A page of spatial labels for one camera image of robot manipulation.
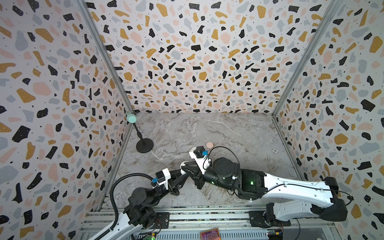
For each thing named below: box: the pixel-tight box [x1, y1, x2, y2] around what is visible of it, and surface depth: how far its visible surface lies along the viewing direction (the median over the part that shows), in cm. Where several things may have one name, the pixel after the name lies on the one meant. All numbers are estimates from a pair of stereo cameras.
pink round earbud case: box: [206, 141, 214, 149], surface depth 104 cm
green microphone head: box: [126, 113, 138, 124], surface depth 73 cm
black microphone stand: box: [133, 123, 154, 154], surface depth 102 cm
